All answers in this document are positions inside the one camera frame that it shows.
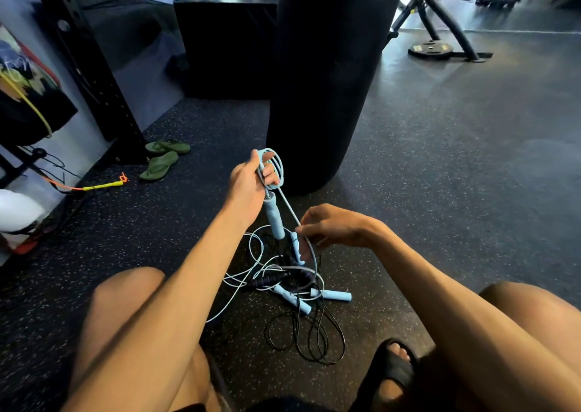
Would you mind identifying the person's left hand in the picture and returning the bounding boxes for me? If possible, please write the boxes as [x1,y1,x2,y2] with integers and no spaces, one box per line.
[222,150,281,229]

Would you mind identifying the person's right hand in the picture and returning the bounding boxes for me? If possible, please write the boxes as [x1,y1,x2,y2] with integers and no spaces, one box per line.
[295,204,380,256]

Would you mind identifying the light blue jump rope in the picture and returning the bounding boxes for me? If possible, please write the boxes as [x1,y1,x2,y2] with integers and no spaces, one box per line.
[206,226,353,324]
[255,148,319,267]

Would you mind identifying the person's left forearm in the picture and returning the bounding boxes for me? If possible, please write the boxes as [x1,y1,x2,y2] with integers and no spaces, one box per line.
[61,208,256,412]

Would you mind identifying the person's right forearm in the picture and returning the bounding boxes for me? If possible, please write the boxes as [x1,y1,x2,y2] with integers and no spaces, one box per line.
[370,226,581,412]

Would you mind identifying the green flip-flop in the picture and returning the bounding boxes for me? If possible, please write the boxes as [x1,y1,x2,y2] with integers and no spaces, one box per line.
[145,140,191,156]
[139,151,179,181]

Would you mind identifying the black punching bag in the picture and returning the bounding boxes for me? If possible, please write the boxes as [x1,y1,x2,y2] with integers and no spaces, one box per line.
[265,0,409,196]

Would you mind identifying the black plyo box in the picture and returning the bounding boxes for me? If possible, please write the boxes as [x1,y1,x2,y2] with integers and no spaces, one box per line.
[173,0,279,100]

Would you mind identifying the black slide sandal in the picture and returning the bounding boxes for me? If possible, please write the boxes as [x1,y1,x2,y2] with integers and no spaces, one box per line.
[352,338,421,412]

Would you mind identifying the person's right foot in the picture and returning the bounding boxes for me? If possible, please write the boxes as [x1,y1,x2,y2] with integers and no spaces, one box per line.
[378,343,412,403]

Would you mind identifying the black shorts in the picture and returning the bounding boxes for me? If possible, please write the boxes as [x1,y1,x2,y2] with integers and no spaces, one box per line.
[172,396,336,412]

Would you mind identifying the black steel rack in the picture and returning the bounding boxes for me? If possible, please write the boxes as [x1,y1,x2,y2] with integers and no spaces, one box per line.
[26,0,209,165]

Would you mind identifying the black weight plate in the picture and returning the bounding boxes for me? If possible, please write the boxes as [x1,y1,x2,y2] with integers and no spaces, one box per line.
[408,41,455,60]

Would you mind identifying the person's left leg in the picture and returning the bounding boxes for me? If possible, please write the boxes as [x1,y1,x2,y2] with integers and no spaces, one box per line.
[68,266,223,412]

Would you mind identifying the person's leg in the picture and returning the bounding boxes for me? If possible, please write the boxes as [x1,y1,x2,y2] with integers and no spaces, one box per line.
[68,266,223,412]
[427,281,581,412]

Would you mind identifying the black metal stand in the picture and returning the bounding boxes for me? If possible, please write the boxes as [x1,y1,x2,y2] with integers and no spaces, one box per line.
[388,0,494,63]

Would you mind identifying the yellow resistance band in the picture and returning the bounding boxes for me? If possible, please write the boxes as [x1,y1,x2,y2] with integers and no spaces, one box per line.
[0,72,54,138]

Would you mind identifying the colourful black bag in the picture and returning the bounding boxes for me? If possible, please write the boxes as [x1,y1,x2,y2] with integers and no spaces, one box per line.
[0,24,79,148]

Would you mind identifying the white round object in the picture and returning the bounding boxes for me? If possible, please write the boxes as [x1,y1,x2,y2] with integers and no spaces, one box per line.
[0,189,47,234]

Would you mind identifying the person's right leg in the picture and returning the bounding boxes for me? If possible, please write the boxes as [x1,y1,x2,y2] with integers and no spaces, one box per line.
[427,281,581,412]

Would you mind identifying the black jump rope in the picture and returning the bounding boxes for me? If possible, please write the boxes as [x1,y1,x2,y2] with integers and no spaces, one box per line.
[247,244,347,365]

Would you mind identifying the yellow orange cord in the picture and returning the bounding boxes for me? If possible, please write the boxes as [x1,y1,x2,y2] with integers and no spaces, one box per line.
[44,172,129,193]

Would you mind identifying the black cables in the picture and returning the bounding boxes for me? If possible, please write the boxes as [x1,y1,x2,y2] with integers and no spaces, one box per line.
[18,146,84,195]

